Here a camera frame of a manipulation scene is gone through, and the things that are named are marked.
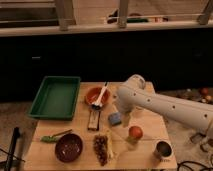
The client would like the orange bowl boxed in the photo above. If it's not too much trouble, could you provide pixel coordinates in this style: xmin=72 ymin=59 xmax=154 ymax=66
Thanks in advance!
xmin=84 ymin=87 xmax=110 ymax=105

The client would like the white dish brush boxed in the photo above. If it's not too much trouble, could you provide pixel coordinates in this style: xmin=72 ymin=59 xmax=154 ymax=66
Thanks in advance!
xmin=92 ymin=83 xmax=108 ymax=110

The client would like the red apple toy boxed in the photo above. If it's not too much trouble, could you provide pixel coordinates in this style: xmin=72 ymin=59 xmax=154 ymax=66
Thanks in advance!
xmin=127 ymin=126 xmax=143 ymax=144

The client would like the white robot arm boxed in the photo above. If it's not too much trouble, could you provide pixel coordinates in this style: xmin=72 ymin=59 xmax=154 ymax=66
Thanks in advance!
xmin=115 ymin=74 xmax=213 ymax=138

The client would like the dark red bowl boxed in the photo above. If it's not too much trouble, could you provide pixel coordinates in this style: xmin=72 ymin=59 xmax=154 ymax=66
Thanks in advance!
xmin=55 ymin=133 xmax=83 ymax=163

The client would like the black cable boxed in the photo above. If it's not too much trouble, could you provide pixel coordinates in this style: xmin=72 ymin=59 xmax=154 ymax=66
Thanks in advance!
xmin=176 ymin=160 xmax=213 ymax=171

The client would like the green plastic tray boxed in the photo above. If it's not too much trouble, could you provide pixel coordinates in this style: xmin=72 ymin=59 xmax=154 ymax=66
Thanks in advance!
xmin=29 ymin=76 xmax=81 ymax=120

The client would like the black stand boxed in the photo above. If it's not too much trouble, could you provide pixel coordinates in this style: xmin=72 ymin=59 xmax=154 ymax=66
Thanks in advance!
xmin=0 ymin=127 xmax=23 ymax=171

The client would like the yellow corn toy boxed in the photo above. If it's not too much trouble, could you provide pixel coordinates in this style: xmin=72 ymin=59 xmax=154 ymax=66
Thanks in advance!
xmin=106 ymin=130 xmax=114 ymax=159

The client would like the blue sponge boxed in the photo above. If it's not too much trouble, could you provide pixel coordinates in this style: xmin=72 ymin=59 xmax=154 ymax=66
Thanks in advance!
xmin=108 ymin=112 xmax=122 ymax=126

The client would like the green toy vegetable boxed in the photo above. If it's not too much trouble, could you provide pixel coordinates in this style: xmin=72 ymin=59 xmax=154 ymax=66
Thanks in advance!
xmin=40 ymin=129 xmax=72 ymax=143

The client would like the wooden block with metal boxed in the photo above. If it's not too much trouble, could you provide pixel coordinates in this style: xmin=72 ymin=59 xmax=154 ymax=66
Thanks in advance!
xmin=87 ymin=110 xmax=100 ymax=131

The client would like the metal can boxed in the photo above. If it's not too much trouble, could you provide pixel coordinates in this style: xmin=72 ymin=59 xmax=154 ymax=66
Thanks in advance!
xmin=153 ymin=141 xmax=172 ymax=161

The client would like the white wooden railing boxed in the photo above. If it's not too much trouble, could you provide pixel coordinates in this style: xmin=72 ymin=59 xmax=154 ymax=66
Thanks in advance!
xmin=0 ymin=0 xmax=213 ymax=37

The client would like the brown grape bunch toy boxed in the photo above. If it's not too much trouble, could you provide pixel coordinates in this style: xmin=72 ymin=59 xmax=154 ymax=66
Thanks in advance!
xmin=93 ymin=135 xmax=108 ymax=166

